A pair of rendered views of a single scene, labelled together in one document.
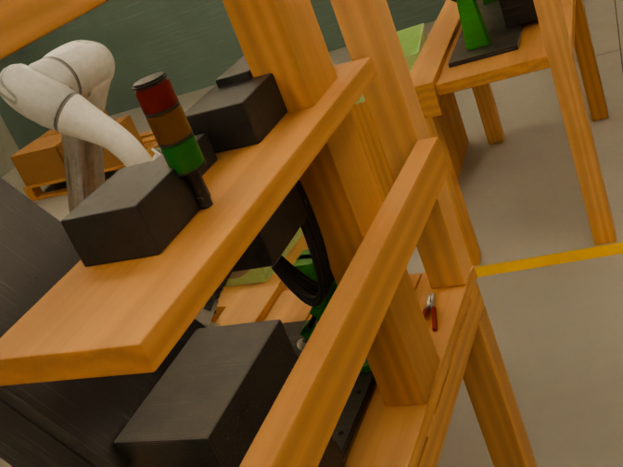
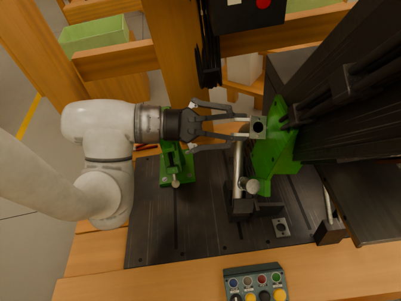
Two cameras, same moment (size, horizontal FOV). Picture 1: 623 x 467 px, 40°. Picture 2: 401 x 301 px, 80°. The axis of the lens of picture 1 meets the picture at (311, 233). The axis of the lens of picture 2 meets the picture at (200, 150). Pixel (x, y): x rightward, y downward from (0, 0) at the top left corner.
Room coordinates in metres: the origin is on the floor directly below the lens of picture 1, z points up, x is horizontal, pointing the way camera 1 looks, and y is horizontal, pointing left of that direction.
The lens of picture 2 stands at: (1.81, 0.57, 1.61)
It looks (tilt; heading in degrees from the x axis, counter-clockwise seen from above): 49 degrees down; 244
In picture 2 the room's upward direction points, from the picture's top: 12 degrees counter-clockwise
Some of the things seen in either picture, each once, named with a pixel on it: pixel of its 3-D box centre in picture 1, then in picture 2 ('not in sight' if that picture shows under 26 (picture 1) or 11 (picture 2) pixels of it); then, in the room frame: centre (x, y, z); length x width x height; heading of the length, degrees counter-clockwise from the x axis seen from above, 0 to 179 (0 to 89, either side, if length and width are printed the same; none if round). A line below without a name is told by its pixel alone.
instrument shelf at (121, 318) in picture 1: (223, 184); not in sight; (1.26, 0.10, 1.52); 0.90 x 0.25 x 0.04; 150
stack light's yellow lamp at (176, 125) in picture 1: (169, 124); not in sight; (1.13, 0.12, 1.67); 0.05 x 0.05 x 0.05
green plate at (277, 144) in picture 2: not in sight; (283, 143); (1.48, 0.34, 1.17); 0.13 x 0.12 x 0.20; 150
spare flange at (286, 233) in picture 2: not in sight; (280, 227); (1.53, 0.42, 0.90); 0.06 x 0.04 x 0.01; 60
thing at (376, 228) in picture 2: not in sight; (348, 159); (1.37, 0.45, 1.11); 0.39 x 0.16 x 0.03; 60
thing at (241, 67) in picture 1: (254, 79); not in sight; (1.53, -0.01, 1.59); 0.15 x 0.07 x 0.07; 150
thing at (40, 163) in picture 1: (93, 149); not in sight; (7.60, 1.54, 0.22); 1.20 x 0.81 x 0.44; 59
